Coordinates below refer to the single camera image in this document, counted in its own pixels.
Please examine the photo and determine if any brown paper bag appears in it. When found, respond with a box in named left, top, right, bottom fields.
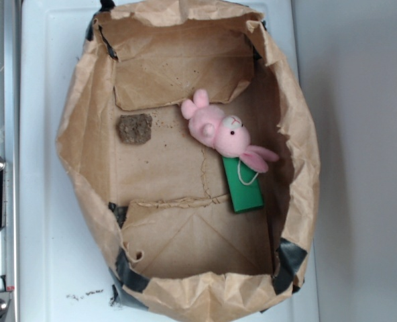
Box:
left=56, top=1, right=320, bottom=321

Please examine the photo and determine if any aluminium frame rail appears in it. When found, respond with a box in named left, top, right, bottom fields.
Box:
left=0, top=1, right=21, bottom=321

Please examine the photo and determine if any pink plush bunny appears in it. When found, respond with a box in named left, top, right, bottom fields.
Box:
left=181, top=89, right=279, bottom=173

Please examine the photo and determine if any green rectangular block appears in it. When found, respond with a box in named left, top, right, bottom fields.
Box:
left=222, top=157, right=264, bottom=213

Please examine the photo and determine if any brown rough rock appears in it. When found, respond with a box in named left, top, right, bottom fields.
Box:
left=117, top=113, right=153, bottom=144

